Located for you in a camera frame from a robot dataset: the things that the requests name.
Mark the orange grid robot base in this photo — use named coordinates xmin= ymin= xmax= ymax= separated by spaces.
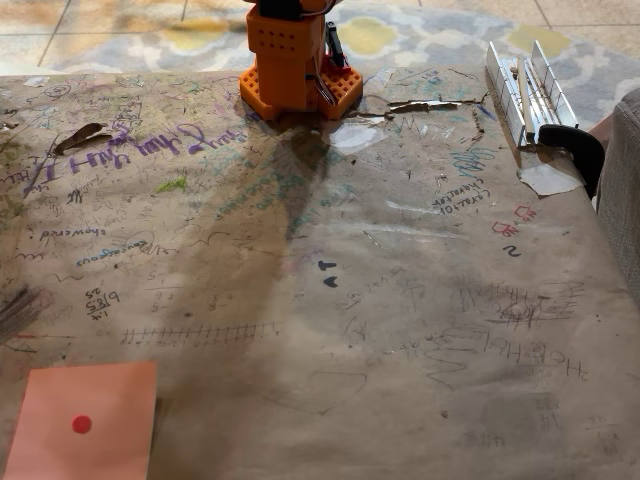
xmin=238 ymin=63 xmax=364 ymax=121

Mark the scribbled brown paper cover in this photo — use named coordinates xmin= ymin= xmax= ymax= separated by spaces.
xmin=0 ymin=63 xmax=640 ymax=480

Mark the clear tape patch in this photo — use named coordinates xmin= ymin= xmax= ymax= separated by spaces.
xmin=327 ymin=121 xmax=390 ymax=157

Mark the black red base clamp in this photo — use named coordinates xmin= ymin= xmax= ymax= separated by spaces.
xmin=323 ymin=20 xmax=350 ymax=70

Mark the blue yellow patterned rug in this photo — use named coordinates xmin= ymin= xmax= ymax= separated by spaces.
xmin=48 ymin=0 xmax=640 ymax=129

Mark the thin wooden stick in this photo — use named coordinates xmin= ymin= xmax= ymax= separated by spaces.
xmin=516 ymin=56 xmax=537 ymax=142

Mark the aluminium miter box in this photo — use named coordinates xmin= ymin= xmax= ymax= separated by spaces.
xmin=485 ymin=39 xmax=581 ymax=150

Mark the black table clamp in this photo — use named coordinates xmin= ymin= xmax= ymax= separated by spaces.
xmin=538 ymin=123 xmax=607 ymax=202

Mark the pink paper sheet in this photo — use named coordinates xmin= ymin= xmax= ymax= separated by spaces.
xmin=2 ymin=360 xmax=159 ymax=480

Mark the grey fabric couch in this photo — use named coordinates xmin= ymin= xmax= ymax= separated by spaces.
xmin=594 ymin=87 xmax=640 ymax=304

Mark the base wire bundle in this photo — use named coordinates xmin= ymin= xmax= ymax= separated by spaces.
xmin=312 ymin=72 xmax=342 ymax=107

